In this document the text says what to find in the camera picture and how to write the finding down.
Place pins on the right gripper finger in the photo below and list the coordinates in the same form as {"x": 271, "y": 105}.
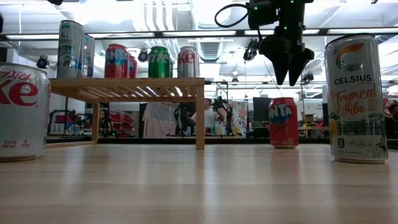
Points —
{"x": 281, "y": 68}
{"x": 298, "y": 70}

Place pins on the Celsius Arctic Vibe can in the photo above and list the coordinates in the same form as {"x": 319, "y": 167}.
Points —
{"x": 70, "y": 53}
{"x": 89, "y": 59}

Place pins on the orange Fanta can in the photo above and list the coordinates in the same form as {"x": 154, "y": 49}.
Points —
{"x": 116, "y": 62}
{"x": 283, "y": 124}
{"x": 133, "y": 68}

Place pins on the silver Diet Coke can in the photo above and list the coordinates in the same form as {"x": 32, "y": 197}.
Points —
{"x": 188, "y": 65}
{"x": 21, "y": 124}

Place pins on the black background robot arm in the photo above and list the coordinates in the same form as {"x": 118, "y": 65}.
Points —
{"x": 224, "y": 109}
{"x": 183, "y": 115}

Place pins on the wooden slatted shelf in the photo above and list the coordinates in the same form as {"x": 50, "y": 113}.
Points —
{"x": 124, "y": 82}

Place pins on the black computer monitor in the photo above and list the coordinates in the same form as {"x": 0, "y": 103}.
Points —
{"x": 262, "y": 109}

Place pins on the cardboard box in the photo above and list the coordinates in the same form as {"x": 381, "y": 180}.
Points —
{"x": 308, "y": 117}

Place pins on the black metal stand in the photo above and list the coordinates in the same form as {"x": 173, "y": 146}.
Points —
{"x": 227, "y": 90}

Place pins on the floral patterned cloth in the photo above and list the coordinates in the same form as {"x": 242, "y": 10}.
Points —
{"x": 241, "y": 118}

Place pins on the Celsius Tropical Vibe can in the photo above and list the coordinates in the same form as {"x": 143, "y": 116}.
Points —
{"x": 356, "y": 109}

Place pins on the black framed linear light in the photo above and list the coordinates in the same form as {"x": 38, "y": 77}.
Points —
{"x": 199, "y": 32}

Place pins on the colourful patchwork quilt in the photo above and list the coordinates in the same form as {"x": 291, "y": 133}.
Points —
{"x": 386, "y": 101}

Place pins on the white board panel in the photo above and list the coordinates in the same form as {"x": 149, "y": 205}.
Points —
{"x": 158, "y": 121}

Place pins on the red parts bins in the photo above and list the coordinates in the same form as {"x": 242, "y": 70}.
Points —
{"x": 124, "y": 123}

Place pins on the black table frame rail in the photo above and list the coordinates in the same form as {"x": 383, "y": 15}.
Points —
{"x": 242, "y": 141}

